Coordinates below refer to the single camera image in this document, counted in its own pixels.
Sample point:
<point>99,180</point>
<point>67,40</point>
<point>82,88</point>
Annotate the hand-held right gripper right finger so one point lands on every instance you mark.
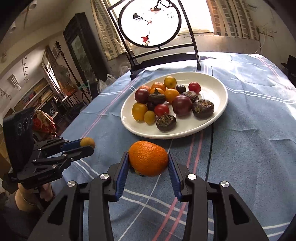
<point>173,171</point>

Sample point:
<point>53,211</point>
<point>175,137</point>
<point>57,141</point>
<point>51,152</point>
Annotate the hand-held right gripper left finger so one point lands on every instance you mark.
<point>122,171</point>

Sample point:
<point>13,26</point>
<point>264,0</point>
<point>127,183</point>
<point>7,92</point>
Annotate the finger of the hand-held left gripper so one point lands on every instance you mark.
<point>71,144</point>
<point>81,153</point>

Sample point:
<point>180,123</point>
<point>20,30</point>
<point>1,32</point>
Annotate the small yellow fruit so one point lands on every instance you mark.
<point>89,141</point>

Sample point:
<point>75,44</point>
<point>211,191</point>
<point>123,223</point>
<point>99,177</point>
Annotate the large orange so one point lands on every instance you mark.
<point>148,158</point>

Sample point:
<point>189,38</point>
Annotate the small yellow-green tomato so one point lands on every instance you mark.
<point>149,117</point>

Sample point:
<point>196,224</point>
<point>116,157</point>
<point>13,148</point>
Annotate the tiny dark tomato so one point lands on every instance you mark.
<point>151,106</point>

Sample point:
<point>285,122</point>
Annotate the large dark water chestnut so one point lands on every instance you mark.
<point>203,109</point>

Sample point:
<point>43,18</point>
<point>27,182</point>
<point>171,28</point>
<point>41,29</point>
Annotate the smooth orange tomato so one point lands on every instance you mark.
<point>171,95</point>

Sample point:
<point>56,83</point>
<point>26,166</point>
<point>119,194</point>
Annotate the dark red tomato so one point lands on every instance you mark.
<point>141,95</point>

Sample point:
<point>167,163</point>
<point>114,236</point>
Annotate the small dark purple tomato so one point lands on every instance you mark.
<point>180,88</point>

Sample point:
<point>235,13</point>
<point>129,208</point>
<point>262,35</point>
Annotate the white oval plate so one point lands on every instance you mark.
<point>208,83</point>

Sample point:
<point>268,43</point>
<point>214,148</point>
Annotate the person's left forearm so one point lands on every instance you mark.
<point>23,197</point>

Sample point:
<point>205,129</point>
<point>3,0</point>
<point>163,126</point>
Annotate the person's left hand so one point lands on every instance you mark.
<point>46,191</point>

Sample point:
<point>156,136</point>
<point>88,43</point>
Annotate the red patterned cloth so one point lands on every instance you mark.
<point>42,121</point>

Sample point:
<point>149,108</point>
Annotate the bookshelf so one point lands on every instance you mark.
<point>39,92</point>

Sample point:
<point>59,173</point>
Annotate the large dark purple tomato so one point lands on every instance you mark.
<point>182,105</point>

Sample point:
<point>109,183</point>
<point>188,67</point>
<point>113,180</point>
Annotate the standing fan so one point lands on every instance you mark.
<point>62,73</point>

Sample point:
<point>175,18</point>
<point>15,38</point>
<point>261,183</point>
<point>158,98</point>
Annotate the white plastic bag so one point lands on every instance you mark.
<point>110,79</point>

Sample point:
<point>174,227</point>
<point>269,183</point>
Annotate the black coat stand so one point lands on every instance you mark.
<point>63,60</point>

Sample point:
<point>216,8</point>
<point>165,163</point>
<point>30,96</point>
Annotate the small tangerine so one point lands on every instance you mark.
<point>158,86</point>

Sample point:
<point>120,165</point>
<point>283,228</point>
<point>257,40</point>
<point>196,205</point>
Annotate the blue striped tablecloth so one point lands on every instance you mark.
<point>242,115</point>

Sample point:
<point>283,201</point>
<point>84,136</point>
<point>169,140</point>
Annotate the yellow tomato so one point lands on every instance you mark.
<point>170,81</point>

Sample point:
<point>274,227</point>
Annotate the dark wooden cabinet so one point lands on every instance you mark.
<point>81,46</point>

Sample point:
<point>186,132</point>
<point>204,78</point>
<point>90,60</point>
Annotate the patterned curtain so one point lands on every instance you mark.
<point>231,20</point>
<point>104,30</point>

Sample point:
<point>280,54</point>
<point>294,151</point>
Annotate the black chair round painted back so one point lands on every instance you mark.
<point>150,20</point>

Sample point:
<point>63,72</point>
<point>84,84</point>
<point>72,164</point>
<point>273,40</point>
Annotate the black hat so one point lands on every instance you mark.
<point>288,62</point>

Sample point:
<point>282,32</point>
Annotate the wall socket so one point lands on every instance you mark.
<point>266,31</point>

